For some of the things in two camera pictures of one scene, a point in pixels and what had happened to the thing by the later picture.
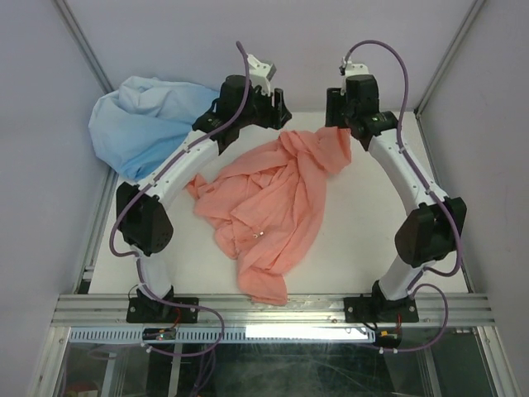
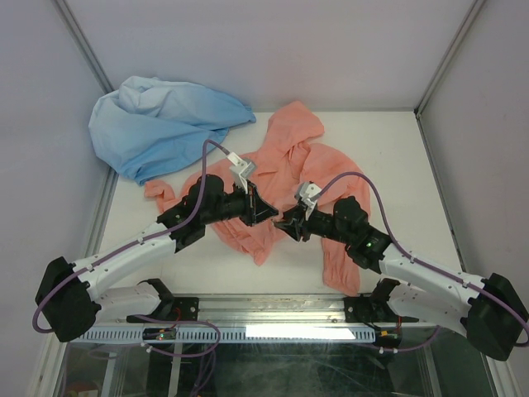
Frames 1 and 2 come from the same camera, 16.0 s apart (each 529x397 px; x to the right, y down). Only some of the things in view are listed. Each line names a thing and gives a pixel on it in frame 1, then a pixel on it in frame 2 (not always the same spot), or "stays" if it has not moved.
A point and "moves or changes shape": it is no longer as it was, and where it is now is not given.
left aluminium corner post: [83, 45] stays
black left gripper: [277, 116] → [255, 209]
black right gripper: [334, 100] → [296, 224]
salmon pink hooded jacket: [267, 203] moves or changes shape
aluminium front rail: [111, 310] stays
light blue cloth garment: [134, 128] stays
